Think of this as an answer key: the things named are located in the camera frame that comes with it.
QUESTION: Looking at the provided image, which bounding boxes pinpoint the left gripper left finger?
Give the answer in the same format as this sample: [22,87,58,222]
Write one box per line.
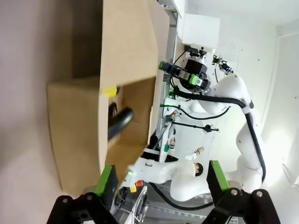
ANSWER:
[46,164,121,224]

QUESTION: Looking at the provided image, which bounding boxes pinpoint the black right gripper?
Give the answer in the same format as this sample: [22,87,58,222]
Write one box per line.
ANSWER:
[158,58,211,93]

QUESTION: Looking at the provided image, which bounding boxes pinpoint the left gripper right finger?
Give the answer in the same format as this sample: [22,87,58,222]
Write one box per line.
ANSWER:
[202,160,282,224]

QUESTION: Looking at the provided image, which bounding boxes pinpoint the grey CAMPUS pencil case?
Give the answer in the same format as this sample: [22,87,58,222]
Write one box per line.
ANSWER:
[107,106,134,147]

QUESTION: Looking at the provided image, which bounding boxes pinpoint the yellow utility knife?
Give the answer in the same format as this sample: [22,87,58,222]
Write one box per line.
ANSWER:
[103,87,118,97]

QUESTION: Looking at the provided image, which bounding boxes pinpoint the white cabinet box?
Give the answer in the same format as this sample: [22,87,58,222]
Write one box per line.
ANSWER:
[181,13,221,50]

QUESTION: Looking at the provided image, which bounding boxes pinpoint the open brown cardboard box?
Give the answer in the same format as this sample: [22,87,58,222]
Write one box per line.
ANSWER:
[47,0,172,195]

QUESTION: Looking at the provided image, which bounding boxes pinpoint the yellow red emergency stop button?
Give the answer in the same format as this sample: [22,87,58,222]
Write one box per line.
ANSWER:
[129,180,143,193]

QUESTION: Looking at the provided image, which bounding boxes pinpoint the person in white sweater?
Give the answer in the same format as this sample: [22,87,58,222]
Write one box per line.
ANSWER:
[127,137,206,186]

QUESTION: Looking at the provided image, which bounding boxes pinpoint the black rod with knob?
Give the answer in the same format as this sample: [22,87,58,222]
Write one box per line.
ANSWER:
[171,120,221,133]

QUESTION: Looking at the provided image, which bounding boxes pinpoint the aluminium frame post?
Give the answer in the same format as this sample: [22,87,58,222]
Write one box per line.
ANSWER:
[156,9,179,161]

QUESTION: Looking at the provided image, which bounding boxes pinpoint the small black camera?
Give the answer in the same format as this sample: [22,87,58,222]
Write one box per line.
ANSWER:
[212,55,232,73]

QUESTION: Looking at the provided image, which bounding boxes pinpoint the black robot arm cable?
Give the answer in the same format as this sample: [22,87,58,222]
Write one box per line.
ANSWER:
[170,77,267,185]

